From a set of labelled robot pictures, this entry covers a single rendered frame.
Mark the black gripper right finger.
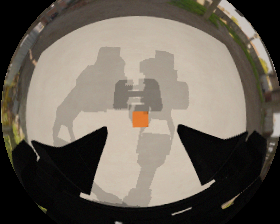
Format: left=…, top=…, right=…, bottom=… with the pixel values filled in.
left=177, top=124, right=249, bottom=186

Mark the orange block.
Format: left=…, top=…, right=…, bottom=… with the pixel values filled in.
left=132, top=112, right=149, bottom=127

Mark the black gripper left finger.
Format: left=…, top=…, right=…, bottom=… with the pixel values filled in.
left=30, top=127, right=107, bottom=196

